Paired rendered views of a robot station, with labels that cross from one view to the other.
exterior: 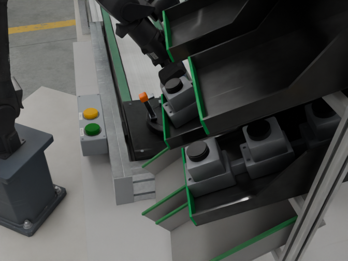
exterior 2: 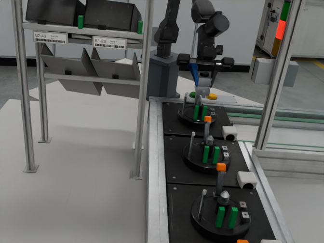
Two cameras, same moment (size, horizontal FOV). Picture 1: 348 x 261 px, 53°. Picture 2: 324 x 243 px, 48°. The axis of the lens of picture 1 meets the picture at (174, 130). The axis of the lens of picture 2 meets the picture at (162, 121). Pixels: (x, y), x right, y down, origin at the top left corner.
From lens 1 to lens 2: 144 cm
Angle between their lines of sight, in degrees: 80
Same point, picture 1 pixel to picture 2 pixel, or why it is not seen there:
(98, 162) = not seen: hidden behind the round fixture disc
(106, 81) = (255, 107)
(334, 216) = (91, 203)
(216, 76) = not seen: outside the picture
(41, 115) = not seen: hidden behind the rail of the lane
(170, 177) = (129, 92)
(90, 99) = (229, 99)
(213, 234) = (78, 82)
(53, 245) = (129, 101)
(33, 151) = (156, 59)
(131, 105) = (219, 108)
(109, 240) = (124, 113)
